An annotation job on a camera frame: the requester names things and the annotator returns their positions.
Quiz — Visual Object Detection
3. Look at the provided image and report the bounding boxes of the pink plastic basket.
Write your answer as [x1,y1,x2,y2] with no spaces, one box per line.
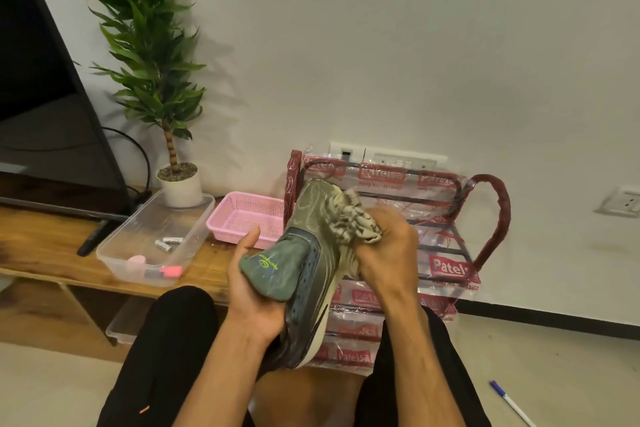
[206,191,286,248]

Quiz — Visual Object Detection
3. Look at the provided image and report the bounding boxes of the blue white pen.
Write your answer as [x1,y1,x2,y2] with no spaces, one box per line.
[489,380,538,427]

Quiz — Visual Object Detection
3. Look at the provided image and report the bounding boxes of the black shorts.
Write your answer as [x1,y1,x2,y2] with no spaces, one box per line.
[96,286,493,427]

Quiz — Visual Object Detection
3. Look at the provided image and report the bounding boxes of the green potted plant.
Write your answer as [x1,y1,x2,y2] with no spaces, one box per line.
[49,0,207,175]

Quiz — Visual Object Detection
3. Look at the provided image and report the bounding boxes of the white wall socket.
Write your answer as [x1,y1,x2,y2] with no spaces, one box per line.
[598,185,640,218]

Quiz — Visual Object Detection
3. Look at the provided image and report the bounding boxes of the striped grey cloth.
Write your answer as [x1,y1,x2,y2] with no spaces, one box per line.
[324,186,384,245]

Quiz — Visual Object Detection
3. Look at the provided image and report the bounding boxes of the person's right forearm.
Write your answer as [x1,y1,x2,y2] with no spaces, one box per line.
[376,287,467,427]

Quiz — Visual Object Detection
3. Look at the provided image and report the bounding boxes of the person's left hand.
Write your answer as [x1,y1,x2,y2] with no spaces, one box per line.
[226,226,287,345]

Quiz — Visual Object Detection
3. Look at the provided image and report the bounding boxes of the white plant pot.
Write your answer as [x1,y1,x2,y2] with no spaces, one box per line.
[156,162,204,208]

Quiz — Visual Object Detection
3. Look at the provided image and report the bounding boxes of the person's left forearm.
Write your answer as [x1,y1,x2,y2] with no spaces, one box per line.
[173,314,281,427]

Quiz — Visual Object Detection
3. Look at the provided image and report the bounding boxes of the plastic-wrapped metal shoe rack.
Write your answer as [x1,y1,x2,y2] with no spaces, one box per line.
[283,149,512,376]

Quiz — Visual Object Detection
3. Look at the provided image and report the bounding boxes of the clear plastic container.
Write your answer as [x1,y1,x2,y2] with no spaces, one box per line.
[96,190,216,288]

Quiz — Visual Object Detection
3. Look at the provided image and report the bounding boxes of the wooden tv table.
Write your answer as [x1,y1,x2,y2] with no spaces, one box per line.
[0,172,236,348]

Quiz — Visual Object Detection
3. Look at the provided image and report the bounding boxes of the black cable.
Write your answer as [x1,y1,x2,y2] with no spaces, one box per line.
[101,126,153,203]

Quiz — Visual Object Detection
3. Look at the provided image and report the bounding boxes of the black television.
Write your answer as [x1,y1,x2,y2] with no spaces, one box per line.
[0,0,135,258]

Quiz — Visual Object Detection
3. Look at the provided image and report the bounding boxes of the white wall switch panel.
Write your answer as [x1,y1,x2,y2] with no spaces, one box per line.
[328,141,449,171]

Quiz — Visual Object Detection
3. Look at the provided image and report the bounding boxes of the person's right hand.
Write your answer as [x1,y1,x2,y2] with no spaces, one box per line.
[353,206,421,311]

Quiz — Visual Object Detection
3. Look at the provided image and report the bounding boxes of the clear plastic lid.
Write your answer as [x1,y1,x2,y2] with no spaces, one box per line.
[105,296,153,346]

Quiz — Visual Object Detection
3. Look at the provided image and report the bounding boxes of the green grey sneaker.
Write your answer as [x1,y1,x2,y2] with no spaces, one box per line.
[239,178,385,370]

